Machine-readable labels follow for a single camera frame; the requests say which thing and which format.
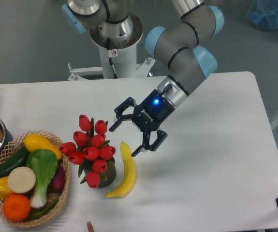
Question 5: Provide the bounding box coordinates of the green bok choy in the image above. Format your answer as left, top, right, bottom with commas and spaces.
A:
26, 149, 58, 208

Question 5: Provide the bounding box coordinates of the orange fruit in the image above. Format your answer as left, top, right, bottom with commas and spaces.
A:
3, 194, 31, 221

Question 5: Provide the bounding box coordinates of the yellow bell pepper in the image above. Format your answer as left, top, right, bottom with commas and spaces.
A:
0, 176, 14, 200

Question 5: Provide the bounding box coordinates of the person fingertip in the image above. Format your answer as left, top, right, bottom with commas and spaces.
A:
87, 221, 94, 232

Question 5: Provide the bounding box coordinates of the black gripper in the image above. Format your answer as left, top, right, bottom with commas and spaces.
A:
108, 88, 177, 158

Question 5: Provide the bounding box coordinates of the dark grey ribbed vase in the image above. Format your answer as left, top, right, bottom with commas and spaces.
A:
81, 158, 116, 189

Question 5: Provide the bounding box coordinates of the woven wicker basket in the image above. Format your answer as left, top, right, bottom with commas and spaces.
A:
0, 130, 70, 228

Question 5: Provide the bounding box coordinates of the yellow banana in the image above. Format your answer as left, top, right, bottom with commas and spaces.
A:
105, 142, 136, 198

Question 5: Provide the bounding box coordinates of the blue plastic bag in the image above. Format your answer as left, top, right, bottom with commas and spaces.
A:
247, 0, 278, 31

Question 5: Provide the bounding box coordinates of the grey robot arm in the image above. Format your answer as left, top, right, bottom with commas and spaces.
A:
62, 0, 224, 156

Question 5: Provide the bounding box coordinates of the green bean pod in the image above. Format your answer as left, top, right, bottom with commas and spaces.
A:
29, 198, 59, 220

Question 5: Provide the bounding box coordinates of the yellow squash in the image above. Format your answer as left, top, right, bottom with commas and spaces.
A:
24, 133, 63, 160

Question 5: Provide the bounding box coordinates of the red tulip bouquet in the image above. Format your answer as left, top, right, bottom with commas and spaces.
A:
59, 115, 116, 176

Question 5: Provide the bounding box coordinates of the purple sweet potato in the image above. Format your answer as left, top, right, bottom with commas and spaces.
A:
51, 163, 66, 191

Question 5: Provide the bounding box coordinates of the dark green cucumber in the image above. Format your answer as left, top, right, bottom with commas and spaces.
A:
0, 145, 30, 178

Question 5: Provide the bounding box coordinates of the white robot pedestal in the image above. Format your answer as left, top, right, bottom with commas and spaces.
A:
68, 13, 155, 81

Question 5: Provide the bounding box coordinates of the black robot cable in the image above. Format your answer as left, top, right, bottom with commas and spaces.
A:
106, 37, 118, 79

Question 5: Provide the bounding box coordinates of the white round radish slice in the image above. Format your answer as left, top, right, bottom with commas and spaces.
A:
7, 166, 36, 194

